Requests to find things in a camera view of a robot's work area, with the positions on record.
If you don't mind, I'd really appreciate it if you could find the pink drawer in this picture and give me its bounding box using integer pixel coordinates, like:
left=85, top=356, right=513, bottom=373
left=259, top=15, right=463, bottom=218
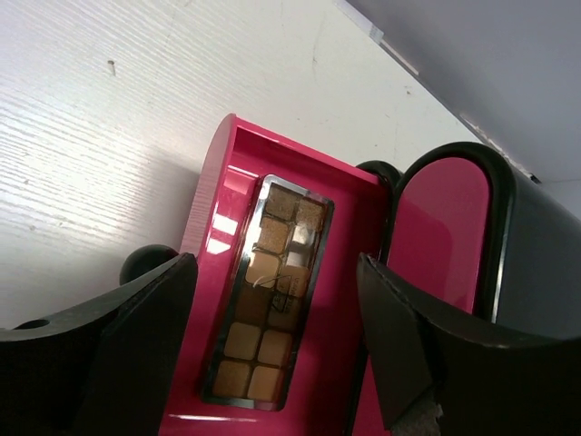
left=359, top=157, right=490, bottom=312
left=159, top=114, right=398, bottom=435

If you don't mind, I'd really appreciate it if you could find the brown eyeshadow palette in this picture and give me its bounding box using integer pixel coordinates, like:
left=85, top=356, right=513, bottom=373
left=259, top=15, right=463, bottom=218
left=201, top=174, right=334, bottom=411

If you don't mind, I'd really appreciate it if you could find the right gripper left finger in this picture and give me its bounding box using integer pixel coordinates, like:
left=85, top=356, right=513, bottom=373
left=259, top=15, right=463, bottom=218
left=1, top=253, right=198, bottom=435

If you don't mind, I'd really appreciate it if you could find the black drawer organizer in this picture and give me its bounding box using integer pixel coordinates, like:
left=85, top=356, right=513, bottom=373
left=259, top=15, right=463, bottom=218
left=405, top=142, right=580, bottom=340

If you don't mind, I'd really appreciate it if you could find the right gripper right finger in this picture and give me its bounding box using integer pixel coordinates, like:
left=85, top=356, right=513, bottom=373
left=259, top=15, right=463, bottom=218
left=357, top=254, right=580, bottom=435

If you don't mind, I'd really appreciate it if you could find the pink top drawer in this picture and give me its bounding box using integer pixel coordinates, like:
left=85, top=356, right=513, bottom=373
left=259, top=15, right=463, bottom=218
left=359, top=157, right=490, bottom=312

